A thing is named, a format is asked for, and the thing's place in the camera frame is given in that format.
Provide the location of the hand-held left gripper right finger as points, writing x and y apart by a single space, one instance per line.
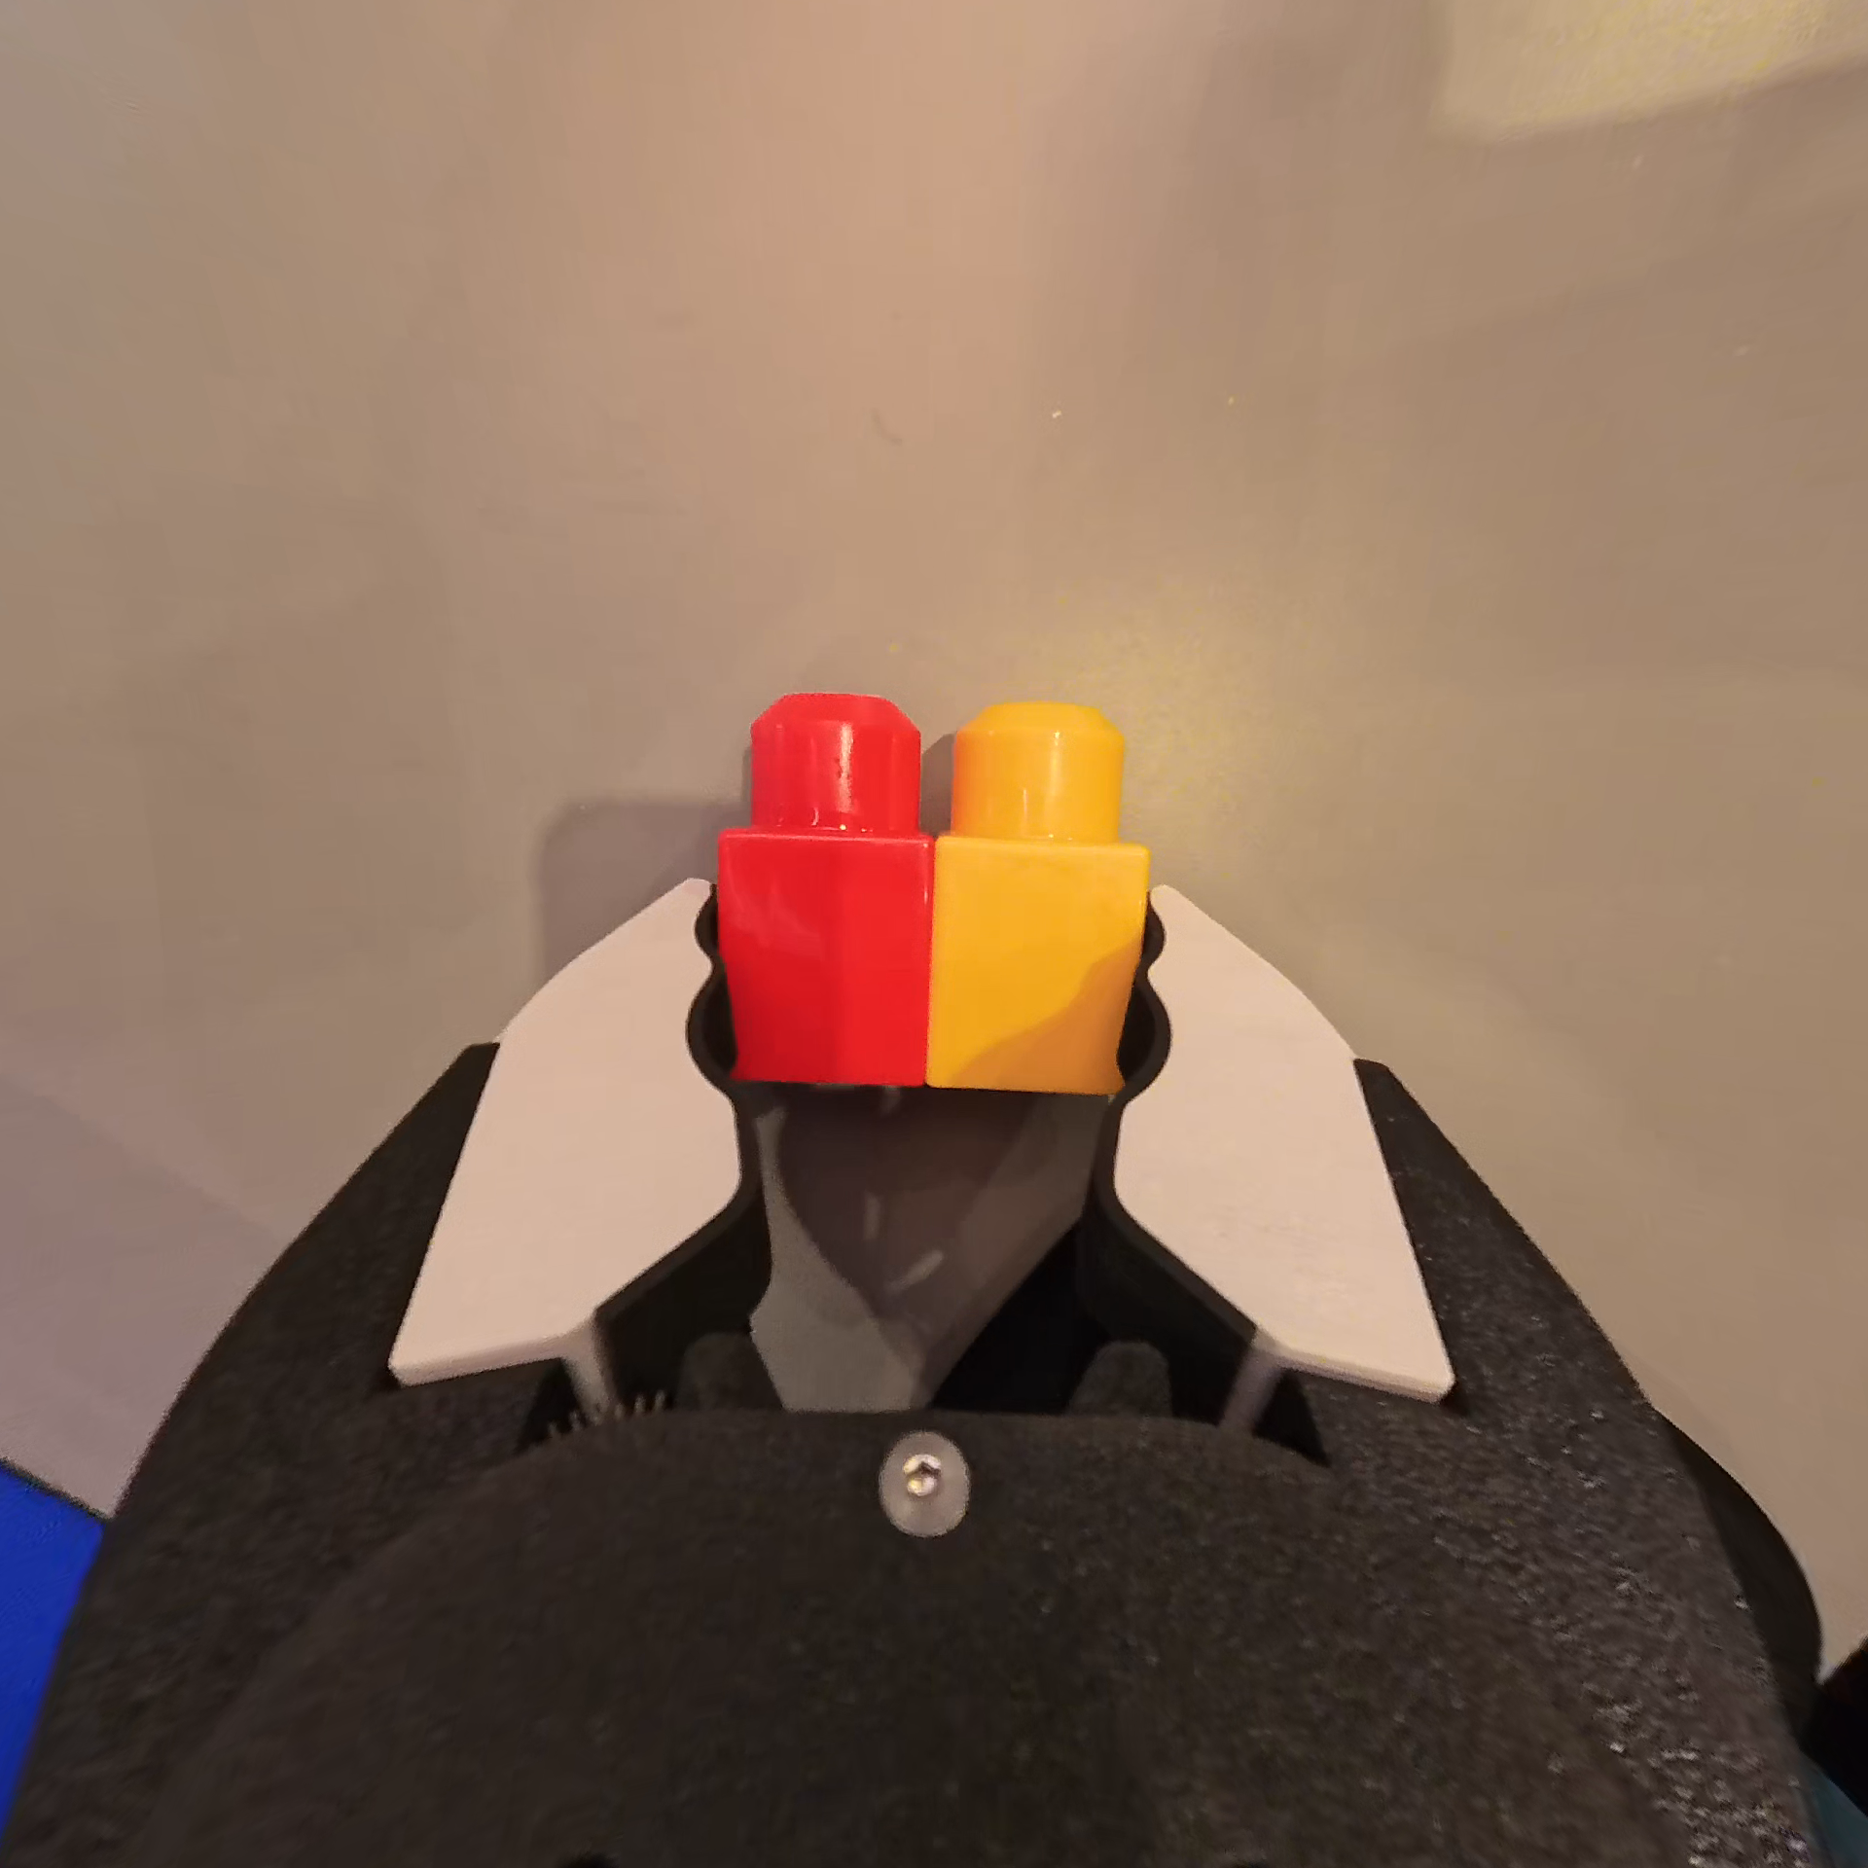
1267 1154

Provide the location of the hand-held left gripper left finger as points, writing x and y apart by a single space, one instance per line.
583 1137

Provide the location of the red toy block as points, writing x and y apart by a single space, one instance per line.
821 950

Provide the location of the orange toy block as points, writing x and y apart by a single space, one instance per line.
1037 950

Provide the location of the blue plastic bin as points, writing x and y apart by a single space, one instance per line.
40 1606

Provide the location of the grey desk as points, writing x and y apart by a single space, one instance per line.
438 438

